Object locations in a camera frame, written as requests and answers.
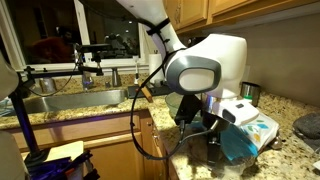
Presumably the clear glass bowl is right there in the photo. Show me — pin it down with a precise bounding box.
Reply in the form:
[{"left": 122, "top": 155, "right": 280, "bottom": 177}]
[{"left": 164, "top": 92, "right": 205, "bottom": 122}]

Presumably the wooden upper cabinet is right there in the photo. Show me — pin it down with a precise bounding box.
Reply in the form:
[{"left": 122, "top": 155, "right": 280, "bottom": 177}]
[{"left": 162, "top": 0, "right": 320, "bottom": 35}]

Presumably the purple black clamp tool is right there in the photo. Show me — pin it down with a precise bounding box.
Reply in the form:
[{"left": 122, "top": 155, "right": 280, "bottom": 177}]
[{"left": 27, "top": 149, "right": 102, "bottom": 180}]

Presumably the blue white potato bag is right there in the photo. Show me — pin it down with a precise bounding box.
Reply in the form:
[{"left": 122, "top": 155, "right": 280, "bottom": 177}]
[{"left": 185, "top": 111, "right": 281, "bottom": 172}]

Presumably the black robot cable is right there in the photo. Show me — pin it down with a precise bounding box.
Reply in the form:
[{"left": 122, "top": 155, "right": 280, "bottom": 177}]
[{"left": 128, "top": 18, "right": 222, "bottom": 162}]

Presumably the wooden cabinet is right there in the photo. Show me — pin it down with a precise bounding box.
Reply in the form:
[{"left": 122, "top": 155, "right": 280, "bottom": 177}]
[
  {"left": 162, "top": 0, "right": 320, "bottom": 35},
  {"left": 6, "top": 109, "right": 179, "bottom": 180}
]

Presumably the white rounded machine housing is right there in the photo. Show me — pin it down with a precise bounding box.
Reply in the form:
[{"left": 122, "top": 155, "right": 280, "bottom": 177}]
[{"left": 0, "top": 51, "right": 30, "bottom": 180}]

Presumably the dark gray cloth towel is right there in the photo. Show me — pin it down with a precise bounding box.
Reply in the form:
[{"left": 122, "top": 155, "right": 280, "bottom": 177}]
[{"left": 292, "top": 112, "right": 320, "bottom": 152}]

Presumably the black counter mat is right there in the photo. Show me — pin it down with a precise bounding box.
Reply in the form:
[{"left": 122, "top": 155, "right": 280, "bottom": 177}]
[{"left": 127, "top": 83, "right": 174, "bottom": 100}]

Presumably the metal cabinet handle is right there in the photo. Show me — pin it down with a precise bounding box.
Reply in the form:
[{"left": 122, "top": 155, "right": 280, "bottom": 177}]
[{"left": 174, "top": 2, "right": 183, "bottom": 25}]

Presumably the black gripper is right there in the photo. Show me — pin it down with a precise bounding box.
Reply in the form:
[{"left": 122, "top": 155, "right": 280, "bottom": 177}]
[{"left": 200, "top": 111, "right": 231, "bottom": 165}]

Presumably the wooden handled utensil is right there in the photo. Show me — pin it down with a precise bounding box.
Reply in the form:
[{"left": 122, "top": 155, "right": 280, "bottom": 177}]
[{"left": 140, "top": 86, "right": 155, "bottom": 104}]

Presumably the kitchen window white frame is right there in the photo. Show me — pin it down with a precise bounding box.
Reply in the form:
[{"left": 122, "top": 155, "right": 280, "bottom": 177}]
[{"left": 0, "top": 0, "right": 150, "bottom": 72}]

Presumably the black stereo camera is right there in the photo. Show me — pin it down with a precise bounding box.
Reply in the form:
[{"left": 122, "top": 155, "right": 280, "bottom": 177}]
[{"left": 75, "top": 42, "right": 113, "bottom": 54}]

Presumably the white paper towel roll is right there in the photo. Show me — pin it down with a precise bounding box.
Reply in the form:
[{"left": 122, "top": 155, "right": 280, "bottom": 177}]
[{"left": 147, "top": 53, "right": 166, "bottom": 85}]

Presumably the wooden lower cabinet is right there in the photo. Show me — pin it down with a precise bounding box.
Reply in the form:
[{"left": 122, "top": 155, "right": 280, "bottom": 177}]
[{"left": 6, "top": 109, "right": 179, "bottom": 180}]

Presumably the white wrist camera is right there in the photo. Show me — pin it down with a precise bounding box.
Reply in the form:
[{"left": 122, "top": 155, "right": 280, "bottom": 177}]
[{"left": 212, "top": 98, "right": 261, "bottom": 127}]

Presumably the stainless steel sink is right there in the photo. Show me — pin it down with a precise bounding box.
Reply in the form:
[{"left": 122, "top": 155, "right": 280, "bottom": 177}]
[{"left": 22, "top": 88, "right": 130, "bottom": 115}]

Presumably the light wooden board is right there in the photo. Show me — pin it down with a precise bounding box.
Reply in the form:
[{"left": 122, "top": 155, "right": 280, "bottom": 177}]
[{"left": 20, "top": 140, "right": 85, "bottom": 162}]

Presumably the sink faucet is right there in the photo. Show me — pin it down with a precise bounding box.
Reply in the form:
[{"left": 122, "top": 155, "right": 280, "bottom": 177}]
[{"left": 81, "top": 56, "right": 96, "bottom": 92}]

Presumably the white electric toothbrush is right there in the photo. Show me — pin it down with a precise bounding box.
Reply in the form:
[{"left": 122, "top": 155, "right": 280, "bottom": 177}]
[{"left": 132, "top": 55, "right": 141, "bottom": 86}]

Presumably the black camera stand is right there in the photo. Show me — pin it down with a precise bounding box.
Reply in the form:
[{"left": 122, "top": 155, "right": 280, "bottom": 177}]
[{"left": 8, "top": 46, "right": 105, "bottom": 164}]

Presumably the stainless steel cup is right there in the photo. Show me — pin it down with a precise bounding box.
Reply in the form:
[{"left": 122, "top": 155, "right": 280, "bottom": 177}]
[{"left": 240, "top": 81, "right": 262, "bottom": 108}]

